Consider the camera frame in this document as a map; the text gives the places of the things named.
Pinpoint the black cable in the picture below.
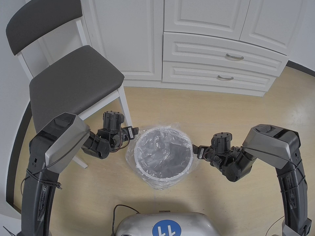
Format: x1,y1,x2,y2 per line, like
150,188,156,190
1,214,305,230
112,204,141,235
268,215,287,236

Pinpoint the white trash bin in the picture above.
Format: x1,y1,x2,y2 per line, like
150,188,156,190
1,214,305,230
134,128,194,189

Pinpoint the white chair dark grey seat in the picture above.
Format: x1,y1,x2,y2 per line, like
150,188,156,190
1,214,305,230
6,0,135,169

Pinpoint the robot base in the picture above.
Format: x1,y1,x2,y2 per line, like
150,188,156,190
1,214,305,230
116,212,221,236

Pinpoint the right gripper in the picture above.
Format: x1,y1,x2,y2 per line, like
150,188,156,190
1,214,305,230
197,145,221,167

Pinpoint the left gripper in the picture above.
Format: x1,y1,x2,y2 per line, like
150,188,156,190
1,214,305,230
122,126,135,144

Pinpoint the clear plastic bag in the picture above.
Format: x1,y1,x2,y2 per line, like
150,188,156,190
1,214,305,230
125,123,198,191

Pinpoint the white wardrobe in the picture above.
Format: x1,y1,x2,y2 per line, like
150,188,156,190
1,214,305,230
23,0,305,97

